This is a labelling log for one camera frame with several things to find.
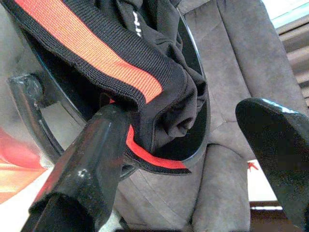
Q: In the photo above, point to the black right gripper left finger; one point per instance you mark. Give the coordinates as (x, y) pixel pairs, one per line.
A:
(84, 164)

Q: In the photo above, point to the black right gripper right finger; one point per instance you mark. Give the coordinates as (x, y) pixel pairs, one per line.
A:
(277, 145)

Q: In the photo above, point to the black garment red stripe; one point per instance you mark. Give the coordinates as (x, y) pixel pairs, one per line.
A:
(144, 48)

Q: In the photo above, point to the black bucket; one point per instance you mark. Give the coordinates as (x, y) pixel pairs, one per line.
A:
(200, 135)

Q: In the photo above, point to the dark brown sofa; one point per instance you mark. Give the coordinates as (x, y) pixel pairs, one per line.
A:
(241, 60)

